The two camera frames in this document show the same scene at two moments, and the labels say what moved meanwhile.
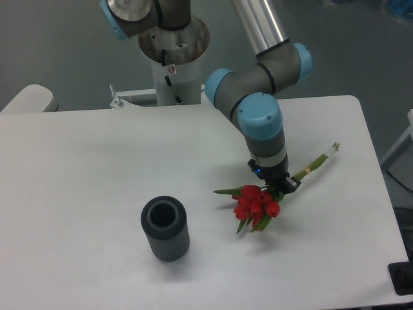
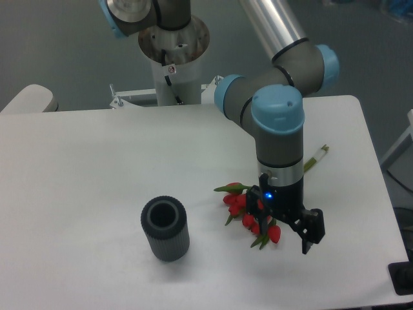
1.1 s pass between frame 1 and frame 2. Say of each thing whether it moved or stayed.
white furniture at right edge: stayed
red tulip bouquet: moved
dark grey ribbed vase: stayed
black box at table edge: stayed
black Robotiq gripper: moved
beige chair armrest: stayed
